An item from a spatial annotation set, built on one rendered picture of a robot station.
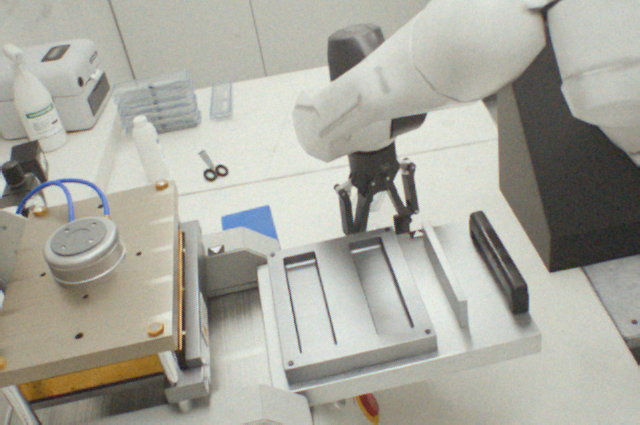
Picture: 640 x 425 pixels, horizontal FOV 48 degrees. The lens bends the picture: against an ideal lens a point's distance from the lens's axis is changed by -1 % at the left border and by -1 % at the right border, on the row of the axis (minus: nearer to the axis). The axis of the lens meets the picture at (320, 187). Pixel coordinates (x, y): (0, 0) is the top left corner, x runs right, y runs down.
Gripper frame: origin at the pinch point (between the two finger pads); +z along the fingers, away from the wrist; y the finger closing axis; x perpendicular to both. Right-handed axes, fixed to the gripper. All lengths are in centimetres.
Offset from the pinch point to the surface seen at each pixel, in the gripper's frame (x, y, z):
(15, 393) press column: -32, -52, -28
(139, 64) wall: 234, -11, 49
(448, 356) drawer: -40.2, -11.0, -17.1
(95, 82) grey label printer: 86, -34, -8
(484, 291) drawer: -34.0, -2.4, -17.2
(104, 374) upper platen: -31, -44, -25
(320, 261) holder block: -21.1, -17.4, -19.8
